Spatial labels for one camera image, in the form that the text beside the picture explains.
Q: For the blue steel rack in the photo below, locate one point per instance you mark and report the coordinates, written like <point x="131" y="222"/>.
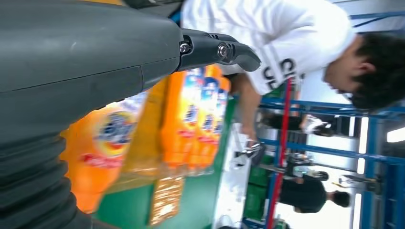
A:
<point x="373" y="151"/>

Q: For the person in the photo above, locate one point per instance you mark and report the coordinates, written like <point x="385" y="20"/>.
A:
<point x="284" y="31"/>
<point x="307" y="194"/>

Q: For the green plastic crate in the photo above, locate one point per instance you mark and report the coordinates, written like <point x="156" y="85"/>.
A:
<point x="258" y="192"/>

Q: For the red steel beam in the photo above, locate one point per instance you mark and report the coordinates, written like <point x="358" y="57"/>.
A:
<point x="281" y="142"/>

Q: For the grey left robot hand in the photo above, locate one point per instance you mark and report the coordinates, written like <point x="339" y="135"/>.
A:
<point x="79" y="53"/>

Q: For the dark tablet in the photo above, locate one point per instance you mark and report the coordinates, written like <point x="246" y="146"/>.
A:
<point x="253" y="153"/>

